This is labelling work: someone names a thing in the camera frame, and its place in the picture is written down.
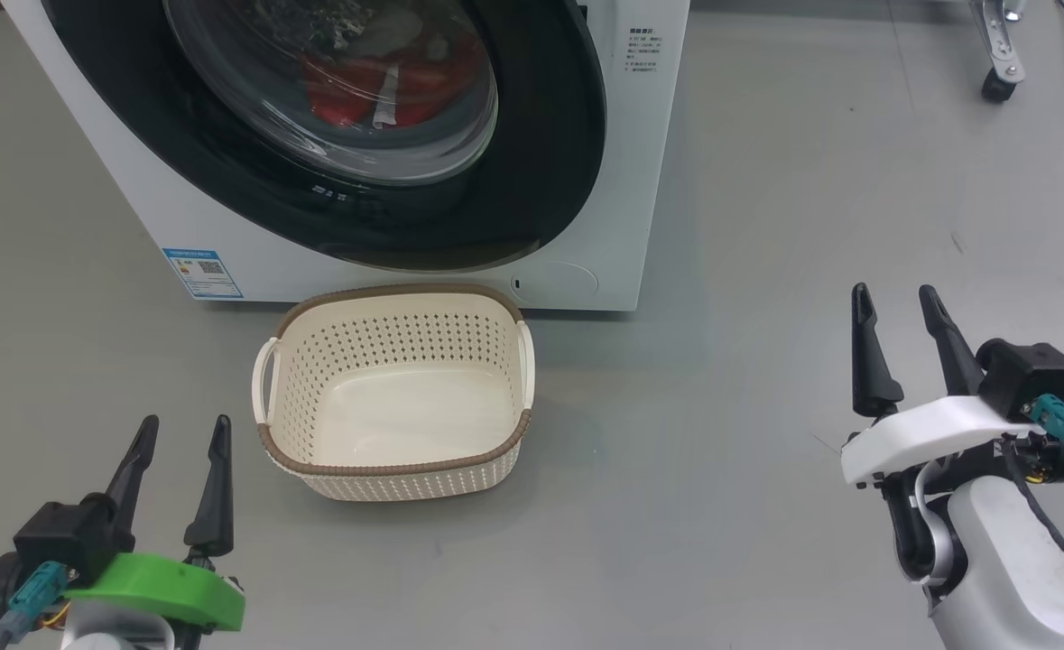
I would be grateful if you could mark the black round glass machine door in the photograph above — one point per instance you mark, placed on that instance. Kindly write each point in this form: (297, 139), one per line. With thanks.
(545, 171)

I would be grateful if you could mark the white front-load washing machine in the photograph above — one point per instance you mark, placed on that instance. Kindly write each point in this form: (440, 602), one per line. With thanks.
(644, 181)

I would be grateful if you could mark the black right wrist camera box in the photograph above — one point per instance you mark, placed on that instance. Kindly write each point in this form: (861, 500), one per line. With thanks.
(1032, 375)

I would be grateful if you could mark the red garment with white stripes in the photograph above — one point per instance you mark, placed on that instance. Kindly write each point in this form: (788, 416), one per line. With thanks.
(342, 99)

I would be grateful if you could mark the cream perforated laundry basket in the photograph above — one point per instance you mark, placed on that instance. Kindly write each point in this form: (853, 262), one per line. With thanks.
(405, 420)

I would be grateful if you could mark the small printed text label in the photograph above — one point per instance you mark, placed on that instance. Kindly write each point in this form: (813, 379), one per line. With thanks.
(643, 54)

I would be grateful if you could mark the metal leg with caster wheel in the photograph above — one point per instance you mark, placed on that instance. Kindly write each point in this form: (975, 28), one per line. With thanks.
(1001, 45)

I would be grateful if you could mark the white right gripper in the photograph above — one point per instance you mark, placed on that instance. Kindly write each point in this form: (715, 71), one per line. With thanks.
(929, 433)

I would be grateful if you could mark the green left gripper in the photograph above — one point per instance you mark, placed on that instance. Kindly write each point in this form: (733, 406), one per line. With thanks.
(171, 596)

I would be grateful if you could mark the blue energy label sticker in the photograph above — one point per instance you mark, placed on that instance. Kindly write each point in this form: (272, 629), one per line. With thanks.
(202, 273)

